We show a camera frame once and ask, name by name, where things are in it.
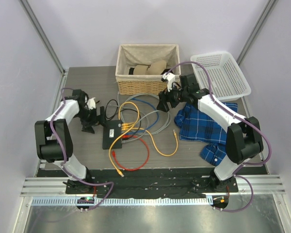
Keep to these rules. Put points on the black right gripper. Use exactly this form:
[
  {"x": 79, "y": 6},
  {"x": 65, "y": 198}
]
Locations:
[{"x": 164, "y": 96}]

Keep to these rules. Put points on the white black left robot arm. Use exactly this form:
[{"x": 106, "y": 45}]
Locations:
[{"x": 53, "y": 139}]

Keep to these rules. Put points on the black network switch box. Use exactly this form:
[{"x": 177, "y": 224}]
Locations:
[{"x": 111, "y": 131}]

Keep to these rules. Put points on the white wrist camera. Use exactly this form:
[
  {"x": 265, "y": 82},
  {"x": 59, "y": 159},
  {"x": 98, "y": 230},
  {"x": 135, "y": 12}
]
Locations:
[
  {"x": 91, "y": 104},
  {"x": 169, "y": 78}
]

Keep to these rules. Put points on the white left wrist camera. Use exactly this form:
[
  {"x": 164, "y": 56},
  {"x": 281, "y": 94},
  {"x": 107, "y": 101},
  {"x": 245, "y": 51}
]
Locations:
[{"x": 91, "y": 104}]

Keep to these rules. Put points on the wicker basket with liner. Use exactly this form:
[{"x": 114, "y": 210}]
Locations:
[{"x": 131, "y": 55}]

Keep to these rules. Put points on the blue plaid shirt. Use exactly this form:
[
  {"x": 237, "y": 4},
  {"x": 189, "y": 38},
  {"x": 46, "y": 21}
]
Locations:
[{"x": 197, "y": 126}]

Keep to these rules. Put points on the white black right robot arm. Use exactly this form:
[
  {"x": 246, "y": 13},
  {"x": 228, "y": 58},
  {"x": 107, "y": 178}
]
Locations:
[{"x": 243, "y": 140}]

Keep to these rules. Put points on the beige shoe in basket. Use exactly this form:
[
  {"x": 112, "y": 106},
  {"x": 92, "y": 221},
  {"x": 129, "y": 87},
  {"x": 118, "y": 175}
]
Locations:
[{"x": 156, "y": 68}]

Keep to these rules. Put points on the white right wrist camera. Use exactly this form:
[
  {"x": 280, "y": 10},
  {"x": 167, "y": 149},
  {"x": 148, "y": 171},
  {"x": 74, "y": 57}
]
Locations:
[{"x": 169, "y": 78}]

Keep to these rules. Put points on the white plastic perforated basket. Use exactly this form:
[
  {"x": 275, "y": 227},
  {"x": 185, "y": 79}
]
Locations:
[{"x": 228, "y": 82}]

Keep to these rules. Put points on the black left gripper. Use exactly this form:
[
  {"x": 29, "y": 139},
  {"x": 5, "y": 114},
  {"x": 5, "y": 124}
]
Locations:
[{"x": 87, "y": 126}]

